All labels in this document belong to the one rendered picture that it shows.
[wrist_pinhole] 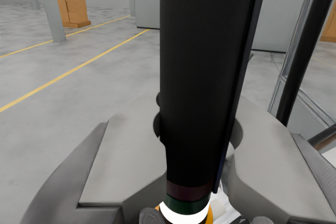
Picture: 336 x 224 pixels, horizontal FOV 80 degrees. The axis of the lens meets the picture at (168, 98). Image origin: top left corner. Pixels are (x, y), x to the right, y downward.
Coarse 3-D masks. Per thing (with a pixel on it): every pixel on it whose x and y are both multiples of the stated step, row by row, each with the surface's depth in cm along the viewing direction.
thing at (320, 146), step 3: (333, 135) 27; (327, 138) 26; (330, 138) 26; (333, 138) 26; (324, 141) 26; (327, 141) 26; (330, 141) 26; (318, 144) 25; (321, 144) 25; (324, 144) 25; (327, 144) 26; (315, 147) 25; (318, 147) 25; (321, 147) 25; (318, 150) 25
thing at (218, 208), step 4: (212, 200) 18; (216, 200) 18; (212, 204) 18; (216, 204) 18; (220, 204) 18; (212, 208) 17; (216, 208) 17; (220, 208) 17; (224, 208) 17; (212, 212) 17; (216, 212) 17; (220, 212) 17; (224, 212) 17; (216, 216) 17
